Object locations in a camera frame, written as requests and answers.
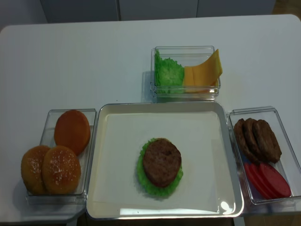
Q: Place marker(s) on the yellow cheese slice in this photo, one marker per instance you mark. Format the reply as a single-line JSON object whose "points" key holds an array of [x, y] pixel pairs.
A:
{"points": [[202, 89], [204, 74]]}

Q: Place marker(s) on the clear lettuce cheese container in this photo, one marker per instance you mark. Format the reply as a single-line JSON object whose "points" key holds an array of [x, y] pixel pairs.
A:
{"points": [[185, 56]]}

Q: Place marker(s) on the green lettuce in container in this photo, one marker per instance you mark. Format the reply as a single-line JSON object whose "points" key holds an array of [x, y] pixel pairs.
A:
{"points": [[168, 74]]}

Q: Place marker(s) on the brown patty on burger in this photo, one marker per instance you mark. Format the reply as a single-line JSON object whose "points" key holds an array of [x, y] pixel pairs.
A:
{"points": [[161, 162]]}

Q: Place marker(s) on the green lettuce on burger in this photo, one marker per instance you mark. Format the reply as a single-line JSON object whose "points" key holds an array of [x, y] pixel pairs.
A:
{"points": [[149, 187]]}

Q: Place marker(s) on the flat bottom bun half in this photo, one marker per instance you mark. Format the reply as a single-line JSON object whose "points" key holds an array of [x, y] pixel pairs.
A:
{"points": [[72, 130]]}

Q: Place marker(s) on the left brown patty in container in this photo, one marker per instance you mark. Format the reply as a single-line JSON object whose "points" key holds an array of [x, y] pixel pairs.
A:
{"points": [[241, 141]]}

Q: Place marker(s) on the brown patty in container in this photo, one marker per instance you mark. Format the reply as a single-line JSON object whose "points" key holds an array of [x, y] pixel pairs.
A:
{"points": [[266, 141], [251, 140], [241, 141]]}

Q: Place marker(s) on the right sesame top bun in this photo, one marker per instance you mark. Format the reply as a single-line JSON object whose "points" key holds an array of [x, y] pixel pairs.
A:
{"points": [[61, 170]]}

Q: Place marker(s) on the sesame bun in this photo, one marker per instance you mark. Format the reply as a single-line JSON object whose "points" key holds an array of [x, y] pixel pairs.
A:
{"points": [[61, 170], [31, 166]]}

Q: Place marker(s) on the clear bun container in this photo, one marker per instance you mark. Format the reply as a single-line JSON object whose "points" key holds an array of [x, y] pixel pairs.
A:
{"points": [[79, 196]]}

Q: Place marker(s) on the middle brown patty in container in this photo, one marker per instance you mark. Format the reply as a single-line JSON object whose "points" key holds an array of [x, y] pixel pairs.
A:
{"points": [[251, 140]]}

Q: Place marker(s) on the left red tomato slice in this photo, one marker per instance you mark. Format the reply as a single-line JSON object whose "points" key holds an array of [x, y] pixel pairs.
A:
{"points": [[252, 179]]}

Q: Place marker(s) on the red tomato slice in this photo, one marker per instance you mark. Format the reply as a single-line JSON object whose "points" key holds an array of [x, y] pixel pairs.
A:
{"points": [[275, 181], [260, 184], [252, 179]]}

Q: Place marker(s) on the right brown patty in container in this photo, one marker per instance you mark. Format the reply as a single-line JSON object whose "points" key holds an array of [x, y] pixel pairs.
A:
{"points": [[266, 141]]}

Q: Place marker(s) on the left sesame top bun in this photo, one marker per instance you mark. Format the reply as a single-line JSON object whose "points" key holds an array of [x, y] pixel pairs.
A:
{"points": [[31, 166]]}

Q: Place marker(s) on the clear patty tomato container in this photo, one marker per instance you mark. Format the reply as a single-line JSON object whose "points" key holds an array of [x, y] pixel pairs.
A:
{"points": [[288, 165]]}

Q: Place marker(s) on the middle red tomato slice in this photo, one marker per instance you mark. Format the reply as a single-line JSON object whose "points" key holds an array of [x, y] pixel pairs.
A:
{"points": [[260, 184]]}

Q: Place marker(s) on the right red tomato slice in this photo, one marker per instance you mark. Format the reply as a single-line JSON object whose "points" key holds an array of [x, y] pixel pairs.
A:
{"points": [[275, 181]]}

